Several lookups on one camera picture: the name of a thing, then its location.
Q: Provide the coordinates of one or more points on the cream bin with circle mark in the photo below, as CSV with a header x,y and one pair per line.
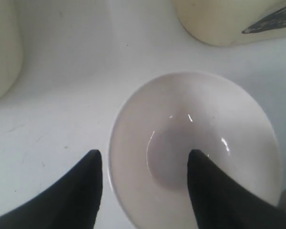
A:
x,y
11,48

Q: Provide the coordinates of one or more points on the white ceramic bowl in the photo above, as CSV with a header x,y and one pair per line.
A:
x,y
170,116

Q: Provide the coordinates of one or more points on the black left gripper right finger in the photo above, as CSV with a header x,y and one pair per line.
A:
x,y
219,202

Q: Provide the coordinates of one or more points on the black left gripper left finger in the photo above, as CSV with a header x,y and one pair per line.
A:
x,y
72,202

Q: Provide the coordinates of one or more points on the cream bin with triangle mark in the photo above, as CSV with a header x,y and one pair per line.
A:
x,y
232,22

